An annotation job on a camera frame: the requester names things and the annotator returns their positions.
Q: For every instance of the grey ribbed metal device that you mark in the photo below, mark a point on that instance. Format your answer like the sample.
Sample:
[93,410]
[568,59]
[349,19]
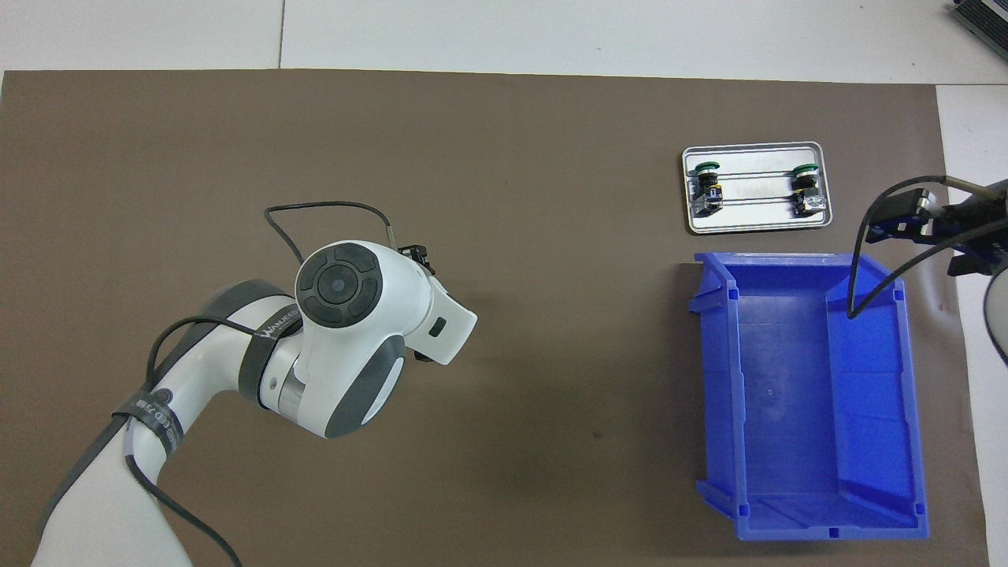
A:
[984,20]

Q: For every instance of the brown table mat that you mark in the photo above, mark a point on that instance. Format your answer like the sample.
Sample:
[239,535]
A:
[551,354]

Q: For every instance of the silver metal tray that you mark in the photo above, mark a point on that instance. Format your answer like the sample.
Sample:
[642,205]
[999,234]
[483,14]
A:
[756,224]

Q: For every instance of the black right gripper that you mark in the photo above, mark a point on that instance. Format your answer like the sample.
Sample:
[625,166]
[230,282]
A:
[988,216]

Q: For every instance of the green push button switch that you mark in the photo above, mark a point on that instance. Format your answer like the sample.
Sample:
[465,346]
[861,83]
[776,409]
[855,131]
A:
[706,189]
[806,193]

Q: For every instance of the blue plastic storage bin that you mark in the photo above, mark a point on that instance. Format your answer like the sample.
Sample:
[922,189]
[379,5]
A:
[787,394]

